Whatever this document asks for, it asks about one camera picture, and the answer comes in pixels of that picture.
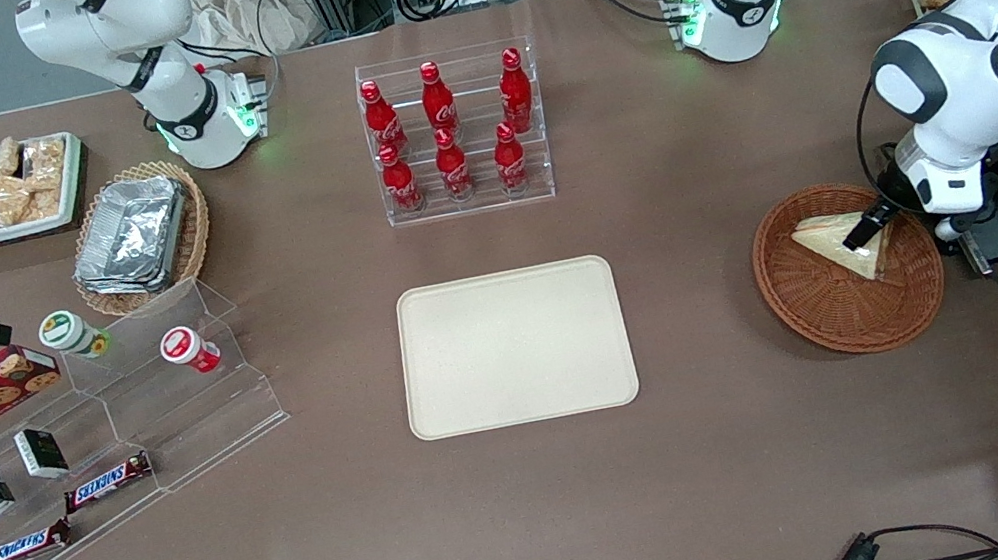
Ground light oval wicker basket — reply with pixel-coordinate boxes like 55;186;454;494
56;153;226;327

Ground red lid yogurt cup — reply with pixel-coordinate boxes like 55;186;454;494
157;320;225;381

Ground brown round wicker basket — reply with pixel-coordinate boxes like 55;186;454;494
742;166;957;371

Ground clear acrylic bottle rack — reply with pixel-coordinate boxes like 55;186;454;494
352;35;560;231

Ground Snickers chocolate bar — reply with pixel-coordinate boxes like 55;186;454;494
0;517;78;560
59;450;160;515

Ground black box white label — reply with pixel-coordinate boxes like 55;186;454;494
12;423;73;485

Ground triangle sandwich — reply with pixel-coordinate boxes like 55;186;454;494
788;205;902;294

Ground green lid yogurt cup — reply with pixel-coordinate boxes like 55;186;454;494
35;303;115;368

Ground red Coca-Cola bottle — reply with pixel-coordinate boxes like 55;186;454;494
492;45;540;137
488;119;534;196
416;58;463;137
431;124;478;206
376;139;428;217
357;75;412;162

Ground clear acrylic step display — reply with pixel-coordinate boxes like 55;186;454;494
0;263;313;560

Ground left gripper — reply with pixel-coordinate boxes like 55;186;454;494
826;121;998;258

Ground beige plastic tray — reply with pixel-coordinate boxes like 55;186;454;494
387;250;645;444

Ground stacked aluminium foil containers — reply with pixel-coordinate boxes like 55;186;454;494
60;171;203;306

